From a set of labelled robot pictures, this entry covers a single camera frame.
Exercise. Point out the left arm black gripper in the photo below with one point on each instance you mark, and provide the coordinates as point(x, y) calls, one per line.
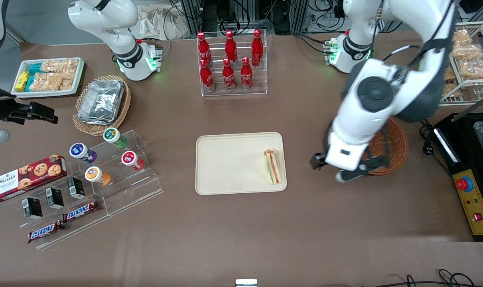
point(319, 160)

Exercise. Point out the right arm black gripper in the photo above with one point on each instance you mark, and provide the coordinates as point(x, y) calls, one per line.
point(0, 104)

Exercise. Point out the triangular sandwich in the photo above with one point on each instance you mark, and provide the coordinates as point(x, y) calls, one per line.
point(274, 167)

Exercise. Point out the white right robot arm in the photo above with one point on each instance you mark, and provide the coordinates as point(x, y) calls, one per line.
point(121, 44)

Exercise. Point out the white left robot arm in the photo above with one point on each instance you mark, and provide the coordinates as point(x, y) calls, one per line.
point(369, 115)

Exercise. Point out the white rectangular snack tray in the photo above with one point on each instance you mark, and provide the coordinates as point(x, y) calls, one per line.
point(78, 75)

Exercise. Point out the brown round wicker basket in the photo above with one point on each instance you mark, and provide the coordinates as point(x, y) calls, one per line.
point(397, 145)

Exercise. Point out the beige rectangular serving tray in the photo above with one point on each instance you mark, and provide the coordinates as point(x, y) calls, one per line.
point(233, 163)

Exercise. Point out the light oval wicker basket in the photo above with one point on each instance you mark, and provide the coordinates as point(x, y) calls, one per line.
point(123, 107)

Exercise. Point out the teal snack packet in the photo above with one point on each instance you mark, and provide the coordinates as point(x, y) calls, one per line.
point(36, 69)
point(30, 83)

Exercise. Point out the yellow snack packet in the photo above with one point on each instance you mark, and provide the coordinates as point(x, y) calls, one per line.
point(22, 81)

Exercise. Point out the clear rice cracker bag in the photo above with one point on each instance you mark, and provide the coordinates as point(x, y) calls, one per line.
point(466, 52)
point(476, 71)
point(448, 90)
point(60, 66)
point(48, 81)
point(461, 37)
point(449, 75)

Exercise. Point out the small purple drink bottle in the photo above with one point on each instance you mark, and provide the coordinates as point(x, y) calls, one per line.
point(81, 152)

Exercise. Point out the red Walkers cookie box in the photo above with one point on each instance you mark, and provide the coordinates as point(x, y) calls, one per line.
point(28, 177)

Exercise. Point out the stack of foil trays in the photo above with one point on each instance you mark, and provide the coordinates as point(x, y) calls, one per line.
point(101, 101)

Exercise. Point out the small green drink bottle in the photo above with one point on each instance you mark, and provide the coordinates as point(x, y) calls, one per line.
point(113, 136)

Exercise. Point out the small black carton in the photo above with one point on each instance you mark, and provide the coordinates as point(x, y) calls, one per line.
point(54, 198)
point(32, 208)
point(76, 188)

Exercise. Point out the small orange drink bottle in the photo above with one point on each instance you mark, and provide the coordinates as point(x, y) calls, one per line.
point(95, 175)

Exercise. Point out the small red drink bottle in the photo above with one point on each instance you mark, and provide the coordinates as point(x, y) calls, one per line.
point(130, 159)

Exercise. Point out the Snickers chocolate bar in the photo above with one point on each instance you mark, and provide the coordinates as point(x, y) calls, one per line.
point(81, 211)
point(46, 232)

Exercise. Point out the clear acrylic bottle rack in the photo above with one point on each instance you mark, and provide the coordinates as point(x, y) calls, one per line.
point(235, 92)

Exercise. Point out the black power plug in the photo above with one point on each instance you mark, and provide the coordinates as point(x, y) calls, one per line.
point(427, 150)

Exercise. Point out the red cola bottle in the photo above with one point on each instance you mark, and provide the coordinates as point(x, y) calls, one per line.
point(246, 76)
point(207, 77)
point(257, 50)
point(204, 50)
point(231, 48)
point(228, 77)

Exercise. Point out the clear acrylic stepped display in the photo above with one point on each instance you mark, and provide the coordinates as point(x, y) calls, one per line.
point(137, 187)

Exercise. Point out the black countertop appliance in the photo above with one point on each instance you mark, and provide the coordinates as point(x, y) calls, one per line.
point(464, 139)

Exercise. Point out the yellow emergency stop control box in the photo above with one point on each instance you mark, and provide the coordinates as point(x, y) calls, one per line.
point(474, 203)

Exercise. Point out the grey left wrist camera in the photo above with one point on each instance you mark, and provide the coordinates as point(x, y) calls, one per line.
point(351, 175)

